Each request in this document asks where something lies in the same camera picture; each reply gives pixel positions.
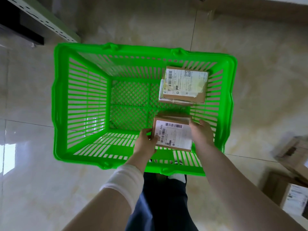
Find person's right forearm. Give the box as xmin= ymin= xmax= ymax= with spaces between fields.
xmin=192 ymin=143 xmax=306 ymax=231

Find dark blue trousers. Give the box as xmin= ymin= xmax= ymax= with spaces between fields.
xmin=125 ymin=172 xmax=199 ymax=231

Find person's left hand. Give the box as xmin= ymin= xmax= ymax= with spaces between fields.
xmin=133 ymin=128 xmax=157 ymax=159

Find flat cardboard parcel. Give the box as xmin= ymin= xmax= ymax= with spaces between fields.
xmin=158 ymin=79 xmax=194 ymax=107

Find person's left forearm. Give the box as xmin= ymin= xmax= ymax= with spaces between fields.
xmin=62 ymin=154 xmax=155 ymax=231

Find green plastic shopping basket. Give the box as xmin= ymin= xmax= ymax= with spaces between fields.
xmin=52 ymin=43 xmax=238 ymax=177

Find cardboard box with white label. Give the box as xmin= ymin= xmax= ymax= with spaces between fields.
xmin=262 ymin=172 xmax=308 ymax=220

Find plain cardboard box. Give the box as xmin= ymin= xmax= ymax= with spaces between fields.
xmin=274 ymin=136 xmax=308 ymax=185

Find white shoe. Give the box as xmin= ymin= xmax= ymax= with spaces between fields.
xmin=167 ymin=174 xmax=187 ymax=184

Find white wrist bandage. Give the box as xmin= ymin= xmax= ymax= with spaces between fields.
xmin=99 ymin=164 xmax=145 ymax=214

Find cardboard parcel with taped label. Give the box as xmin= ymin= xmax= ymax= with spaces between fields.
xmin=162 ymin=66 xmax=209 ymax=104

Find person's right hand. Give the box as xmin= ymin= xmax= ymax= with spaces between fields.
xmin=189 ymin=119 xmax=215 ymax=152

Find cardboard parcel with white label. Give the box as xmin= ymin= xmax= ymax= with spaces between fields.
xmin=151 ymin=112 xmax=193 ymax=152

